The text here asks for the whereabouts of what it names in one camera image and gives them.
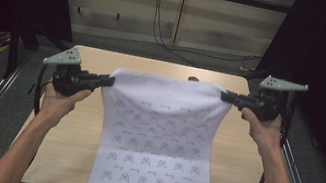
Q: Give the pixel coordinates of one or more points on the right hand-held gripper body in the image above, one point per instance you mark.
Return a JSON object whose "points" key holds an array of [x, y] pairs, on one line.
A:
{"points": [[267, 104]]}

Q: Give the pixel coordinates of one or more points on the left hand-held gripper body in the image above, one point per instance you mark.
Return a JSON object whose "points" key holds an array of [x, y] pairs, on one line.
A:
{"points": [[68, 80]]}

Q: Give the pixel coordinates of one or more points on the lavender printed towel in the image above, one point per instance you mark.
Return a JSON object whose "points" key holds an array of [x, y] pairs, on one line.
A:
{"points": [[155, 144]]}

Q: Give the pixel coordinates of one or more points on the person's left hand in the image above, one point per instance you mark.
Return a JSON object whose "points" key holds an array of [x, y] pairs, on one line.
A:
{"points": [[59, 103]]}

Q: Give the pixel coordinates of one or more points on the person's right hand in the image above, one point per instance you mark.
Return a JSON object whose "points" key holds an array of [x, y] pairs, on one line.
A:
{"points": [[262, 132]]}

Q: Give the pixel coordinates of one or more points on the dark round table grommet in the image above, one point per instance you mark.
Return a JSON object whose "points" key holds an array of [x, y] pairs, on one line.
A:
{"points": [[193, 79]]}

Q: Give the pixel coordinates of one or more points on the black stand leg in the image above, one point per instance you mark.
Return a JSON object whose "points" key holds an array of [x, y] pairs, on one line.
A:
{"points": [[12, 55]]}

